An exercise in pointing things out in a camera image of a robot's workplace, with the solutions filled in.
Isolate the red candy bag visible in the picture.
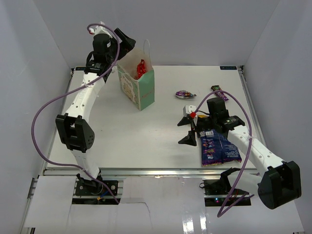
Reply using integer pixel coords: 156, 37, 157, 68
134, 59, 147, 80

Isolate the blue purple snack bag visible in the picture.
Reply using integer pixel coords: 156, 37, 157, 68
199, 130, 242, 167

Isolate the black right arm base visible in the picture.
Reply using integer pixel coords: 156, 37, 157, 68
199, 179, 245, 207

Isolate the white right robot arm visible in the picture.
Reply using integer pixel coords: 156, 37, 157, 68
178, 97, 302, 210

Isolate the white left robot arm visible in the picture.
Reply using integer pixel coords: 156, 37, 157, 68
56, 25, 136, 195

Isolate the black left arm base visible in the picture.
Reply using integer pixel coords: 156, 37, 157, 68
74, 178, 118, 197

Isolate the green paper gift bag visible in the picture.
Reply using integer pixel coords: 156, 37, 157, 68
117, 39, 155, 111

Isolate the purple chocolate egg candy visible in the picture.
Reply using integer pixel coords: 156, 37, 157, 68
175, 90, 197, 99

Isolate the dark purple candy bar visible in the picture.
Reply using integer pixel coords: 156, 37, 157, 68
211, 85, 229, 101

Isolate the white foam board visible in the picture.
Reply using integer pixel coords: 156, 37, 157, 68
24, 176, 304, 234

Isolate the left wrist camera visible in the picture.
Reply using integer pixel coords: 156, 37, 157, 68
87, 21, 112, 37

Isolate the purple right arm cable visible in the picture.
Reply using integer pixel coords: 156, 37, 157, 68
194, 90, 259, 218

